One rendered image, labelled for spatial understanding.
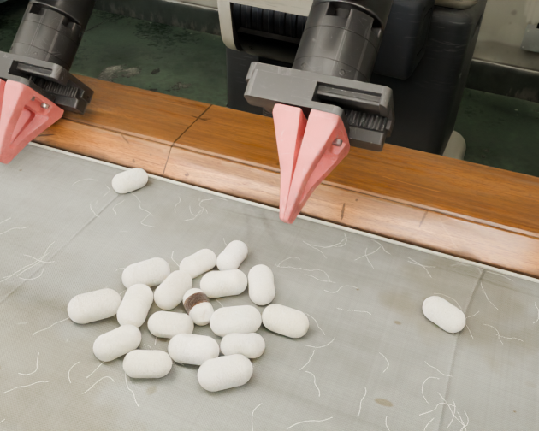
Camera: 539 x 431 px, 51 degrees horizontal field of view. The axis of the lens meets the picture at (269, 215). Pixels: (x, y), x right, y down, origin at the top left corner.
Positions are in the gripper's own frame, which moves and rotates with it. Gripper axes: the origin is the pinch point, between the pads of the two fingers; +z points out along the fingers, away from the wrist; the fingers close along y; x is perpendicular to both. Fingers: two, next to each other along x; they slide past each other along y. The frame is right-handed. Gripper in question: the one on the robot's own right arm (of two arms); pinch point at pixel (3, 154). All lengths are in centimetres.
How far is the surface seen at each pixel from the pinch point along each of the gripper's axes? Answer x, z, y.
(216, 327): -6.7, 8.1, 28.8
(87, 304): -8.6, 9.4, 19.5
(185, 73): 159, -69, -74
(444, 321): -2.0, 2.7, 43.5
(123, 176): 0.8, -1.3, 12.9
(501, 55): 171, -108, 45
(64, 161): 3.5, -1.4, 4.2
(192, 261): -3.7, 4.2, 24.2
